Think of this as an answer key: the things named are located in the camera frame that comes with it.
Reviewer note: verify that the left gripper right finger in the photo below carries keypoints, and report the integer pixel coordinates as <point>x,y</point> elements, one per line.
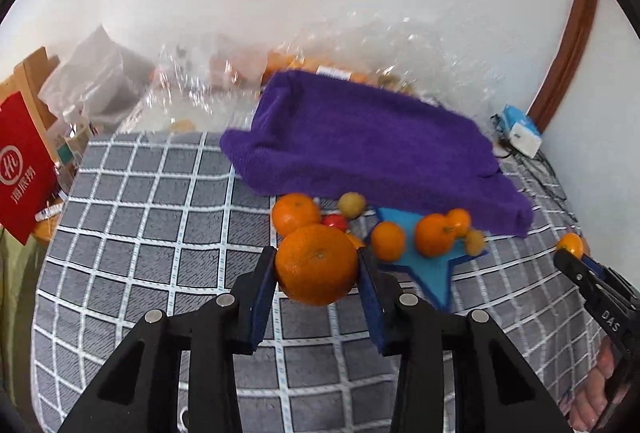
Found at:
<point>495,388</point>

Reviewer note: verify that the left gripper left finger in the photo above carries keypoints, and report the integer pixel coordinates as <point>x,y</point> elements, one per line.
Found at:
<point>136,389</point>

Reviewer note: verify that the small orange mandarin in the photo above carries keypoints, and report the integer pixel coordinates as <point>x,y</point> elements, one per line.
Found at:
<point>573,244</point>

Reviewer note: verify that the yellow-green small fruit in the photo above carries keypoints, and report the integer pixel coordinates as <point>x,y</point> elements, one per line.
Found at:
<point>474,242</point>

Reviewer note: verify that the orange mandarin with stem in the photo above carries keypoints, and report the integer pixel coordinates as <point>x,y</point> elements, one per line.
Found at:
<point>434,235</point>

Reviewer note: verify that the small orange kumquat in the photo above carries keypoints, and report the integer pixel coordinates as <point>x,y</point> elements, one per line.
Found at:
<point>459,221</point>

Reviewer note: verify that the large orange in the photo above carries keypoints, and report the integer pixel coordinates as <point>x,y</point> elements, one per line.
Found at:
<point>316,265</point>

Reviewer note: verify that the red small fruit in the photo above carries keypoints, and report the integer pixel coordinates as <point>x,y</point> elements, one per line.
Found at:
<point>336,221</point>

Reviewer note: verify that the yellow-green round fruit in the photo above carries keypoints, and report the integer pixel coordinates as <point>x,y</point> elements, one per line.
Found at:
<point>351,205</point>

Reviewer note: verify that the right hand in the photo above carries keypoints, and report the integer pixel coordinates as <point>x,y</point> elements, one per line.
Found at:
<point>590,400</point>

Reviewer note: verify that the blue star felt mat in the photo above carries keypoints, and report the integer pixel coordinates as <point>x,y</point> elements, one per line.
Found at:
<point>433,276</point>

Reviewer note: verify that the grey checked table cloth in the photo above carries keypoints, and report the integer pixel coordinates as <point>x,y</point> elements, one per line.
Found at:
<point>175,298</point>

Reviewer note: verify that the white blue tissue pack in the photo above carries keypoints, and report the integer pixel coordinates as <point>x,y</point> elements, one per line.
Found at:
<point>520,131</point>

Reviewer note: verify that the red paper bag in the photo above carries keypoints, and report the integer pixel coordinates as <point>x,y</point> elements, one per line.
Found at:
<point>27,171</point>

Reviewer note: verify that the grey plastic bag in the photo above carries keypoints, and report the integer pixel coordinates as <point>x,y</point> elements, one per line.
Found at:
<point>102,81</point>

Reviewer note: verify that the purple towel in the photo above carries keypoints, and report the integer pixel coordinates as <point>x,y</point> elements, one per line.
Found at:
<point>324,137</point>

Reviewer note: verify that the clear plastic bag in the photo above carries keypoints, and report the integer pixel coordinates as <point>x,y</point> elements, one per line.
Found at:
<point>215,83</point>

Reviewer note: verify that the cardboard box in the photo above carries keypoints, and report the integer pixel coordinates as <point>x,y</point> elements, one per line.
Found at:
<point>27,79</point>

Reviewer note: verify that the wooden door frame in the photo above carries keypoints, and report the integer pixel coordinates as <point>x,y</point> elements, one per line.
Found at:
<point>561,73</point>

